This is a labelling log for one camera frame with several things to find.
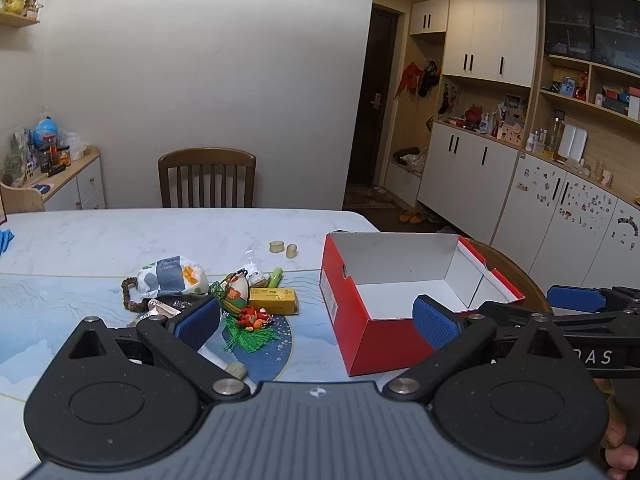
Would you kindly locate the green tube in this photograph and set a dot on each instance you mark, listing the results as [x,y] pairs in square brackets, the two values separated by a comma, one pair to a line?
[274,278]

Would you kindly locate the dark jars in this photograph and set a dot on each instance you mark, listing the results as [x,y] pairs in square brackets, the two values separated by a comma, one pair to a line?
[52,157]

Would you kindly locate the white plates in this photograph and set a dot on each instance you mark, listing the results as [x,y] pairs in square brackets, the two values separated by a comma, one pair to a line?
[572,141]

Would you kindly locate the red teapot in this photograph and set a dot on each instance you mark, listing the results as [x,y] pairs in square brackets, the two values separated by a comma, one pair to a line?
[473,115]

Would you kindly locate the yellow slipper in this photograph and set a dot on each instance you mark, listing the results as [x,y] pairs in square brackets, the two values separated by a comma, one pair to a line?
[417,218]
[405,216]

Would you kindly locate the blue cloth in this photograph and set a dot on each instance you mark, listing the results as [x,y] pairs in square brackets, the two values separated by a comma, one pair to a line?
[5,242]

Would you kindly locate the wooden wall shelf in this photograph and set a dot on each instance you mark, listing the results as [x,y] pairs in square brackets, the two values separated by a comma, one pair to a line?
[17,19]

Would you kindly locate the white low cabinet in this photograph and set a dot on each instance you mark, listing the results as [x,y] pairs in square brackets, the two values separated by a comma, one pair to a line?
[465,180]

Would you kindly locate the clear plastic bag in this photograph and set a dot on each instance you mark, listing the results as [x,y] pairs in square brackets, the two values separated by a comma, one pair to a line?
[75,145]

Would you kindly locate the black hanging bag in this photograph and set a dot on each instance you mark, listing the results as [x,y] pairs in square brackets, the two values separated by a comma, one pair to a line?
[429,80]

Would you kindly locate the wooden open shelf unit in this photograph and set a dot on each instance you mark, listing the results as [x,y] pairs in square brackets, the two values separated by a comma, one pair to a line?
[605,125]

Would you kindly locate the white and blue snack bag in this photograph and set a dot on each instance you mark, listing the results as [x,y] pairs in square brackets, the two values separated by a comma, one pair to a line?
[170,275]

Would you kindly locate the white shoe bench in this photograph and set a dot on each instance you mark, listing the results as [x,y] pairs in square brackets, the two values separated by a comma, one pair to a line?
[402,180]

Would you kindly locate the glass bottle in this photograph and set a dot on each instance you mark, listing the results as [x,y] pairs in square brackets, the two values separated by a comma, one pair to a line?
[554,137]

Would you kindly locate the embroidered sachet with green tassel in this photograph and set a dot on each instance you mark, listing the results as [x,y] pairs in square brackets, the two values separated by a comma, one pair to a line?
[235,292]

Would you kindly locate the blue globe toy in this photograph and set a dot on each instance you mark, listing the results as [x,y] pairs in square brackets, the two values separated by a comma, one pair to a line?
[46,132]

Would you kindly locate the red hanging cloth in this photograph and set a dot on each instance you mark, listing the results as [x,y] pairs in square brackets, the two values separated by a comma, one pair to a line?
[407,80]

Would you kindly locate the person's right hand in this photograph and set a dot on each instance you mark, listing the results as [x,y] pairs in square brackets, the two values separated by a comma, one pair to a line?
[615,460]

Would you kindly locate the round-backed wooden chair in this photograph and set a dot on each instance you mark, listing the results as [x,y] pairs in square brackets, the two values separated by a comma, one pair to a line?
[510,270]

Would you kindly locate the dark door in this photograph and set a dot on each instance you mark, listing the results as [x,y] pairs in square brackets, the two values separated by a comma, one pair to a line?
[372,85]

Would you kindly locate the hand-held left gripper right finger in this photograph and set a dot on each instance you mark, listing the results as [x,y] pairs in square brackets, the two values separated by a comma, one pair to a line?
[435,322]

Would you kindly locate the white cabinet with stickers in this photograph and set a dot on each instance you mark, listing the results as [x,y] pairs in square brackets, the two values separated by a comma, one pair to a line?
[565,230]

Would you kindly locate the green potted plant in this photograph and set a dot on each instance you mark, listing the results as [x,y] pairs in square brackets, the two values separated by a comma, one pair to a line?
[15,160]

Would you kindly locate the small wooden chair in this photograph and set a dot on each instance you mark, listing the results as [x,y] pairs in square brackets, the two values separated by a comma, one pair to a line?
[20,200]

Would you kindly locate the white upper cabinet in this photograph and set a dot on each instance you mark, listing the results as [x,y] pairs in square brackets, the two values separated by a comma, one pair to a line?
[480,30]

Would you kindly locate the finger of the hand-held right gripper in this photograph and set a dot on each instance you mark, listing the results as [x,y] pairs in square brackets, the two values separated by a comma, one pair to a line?
[575,299]
[505,311]

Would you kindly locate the white cardboard box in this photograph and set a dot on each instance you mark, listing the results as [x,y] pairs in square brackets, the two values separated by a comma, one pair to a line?
[400,300]

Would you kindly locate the yellow rectangular box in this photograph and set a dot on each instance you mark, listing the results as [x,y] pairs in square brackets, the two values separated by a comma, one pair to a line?
[272,301]

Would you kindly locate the white candy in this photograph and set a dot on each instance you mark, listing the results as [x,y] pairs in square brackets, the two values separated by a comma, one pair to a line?
[252,272]

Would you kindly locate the door mat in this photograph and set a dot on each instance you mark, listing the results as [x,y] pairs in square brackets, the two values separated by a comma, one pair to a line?
[367,197]

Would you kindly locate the pink box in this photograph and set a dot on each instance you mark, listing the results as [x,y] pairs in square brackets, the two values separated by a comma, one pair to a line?
[512,136]

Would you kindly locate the slatted wooden dining chair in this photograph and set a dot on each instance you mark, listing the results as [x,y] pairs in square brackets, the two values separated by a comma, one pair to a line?
[207,157]

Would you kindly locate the silver snack packet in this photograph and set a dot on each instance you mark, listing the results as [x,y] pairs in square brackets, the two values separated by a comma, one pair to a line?
[160,306]

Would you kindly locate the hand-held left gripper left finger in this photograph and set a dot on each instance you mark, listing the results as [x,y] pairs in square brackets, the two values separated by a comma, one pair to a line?
[197,317]

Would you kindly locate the white side cabinet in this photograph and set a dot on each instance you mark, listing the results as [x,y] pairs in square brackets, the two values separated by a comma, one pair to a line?
[85,185]

